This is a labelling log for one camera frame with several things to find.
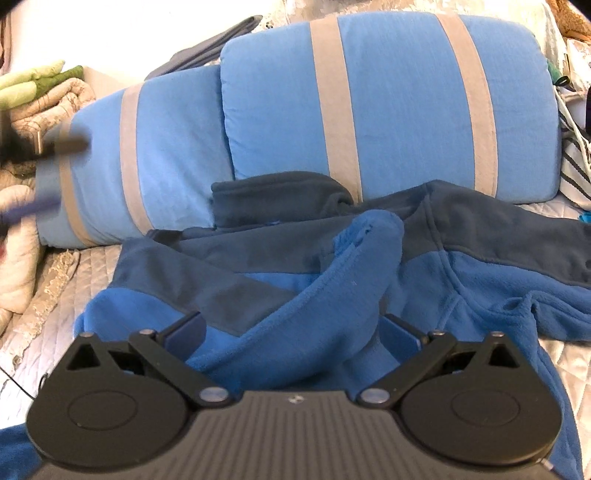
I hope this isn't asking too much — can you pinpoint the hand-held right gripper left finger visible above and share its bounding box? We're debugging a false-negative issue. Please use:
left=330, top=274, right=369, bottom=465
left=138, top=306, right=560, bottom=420
left=67, top=311, right=234, bottom=409

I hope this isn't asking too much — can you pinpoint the blue striped pillow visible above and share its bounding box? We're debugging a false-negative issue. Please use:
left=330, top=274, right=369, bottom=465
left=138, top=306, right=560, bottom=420
left=36, top=65, right=236, bottom=248
left=220, top=13, right=563, bottom=205

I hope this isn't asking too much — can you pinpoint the brown teddy bear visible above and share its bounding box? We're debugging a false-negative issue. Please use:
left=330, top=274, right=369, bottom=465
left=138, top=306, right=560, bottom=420
left=547, top=0, right=591, bottom=43

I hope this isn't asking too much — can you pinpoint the dark grey folded cloth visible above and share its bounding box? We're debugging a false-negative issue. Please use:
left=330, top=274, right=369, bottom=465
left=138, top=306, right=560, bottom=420
left=148, top=16, right=264, bottom=80

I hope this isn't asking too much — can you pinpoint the white quilted bedspread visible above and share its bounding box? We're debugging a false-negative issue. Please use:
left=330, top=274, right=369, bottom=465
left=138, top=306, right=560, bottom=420
left=0, top=194, right=591, bottom=480

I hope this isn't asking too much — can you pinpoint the blue fleece jacket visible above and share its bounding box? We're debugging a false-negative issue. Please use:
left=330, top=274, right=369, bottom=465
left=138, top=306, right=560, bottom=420
left=0, top=171, right=591, bottom=480

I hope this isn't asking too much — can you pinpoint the striped drawstring bag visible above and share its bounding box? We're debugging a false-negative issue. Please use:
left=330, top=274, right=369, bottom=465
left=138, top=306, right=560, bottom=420
left=556, top=92, right=591, bottom=209

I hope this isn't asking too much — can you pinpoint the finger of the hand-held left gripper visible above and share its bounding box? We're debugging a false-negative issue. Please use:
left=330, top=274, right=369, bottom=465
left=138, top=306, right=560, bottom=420
left=0, top=192, right=64, bottom=225
left=44, top=130, right=92, bottom=157

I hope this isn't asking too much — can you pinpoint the green plush cloth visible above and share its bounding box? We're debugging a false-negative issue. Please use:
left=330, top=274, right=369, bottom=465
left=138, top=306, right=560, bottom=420
left=0, top=60, right=85, bottom=105

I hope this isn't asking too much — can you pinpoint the beige quilted blanket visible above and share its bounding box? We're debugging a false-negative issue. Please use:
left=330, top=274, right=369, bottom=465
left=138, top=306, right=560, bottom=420
left=0, top=76, right=99, bottom=334

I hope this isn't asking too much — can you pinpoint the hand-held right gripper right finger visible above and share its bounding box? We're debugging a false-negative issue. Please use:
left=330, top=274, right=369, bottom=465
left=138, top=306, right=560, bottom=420
left=359, top=312, right=526, bottom=409

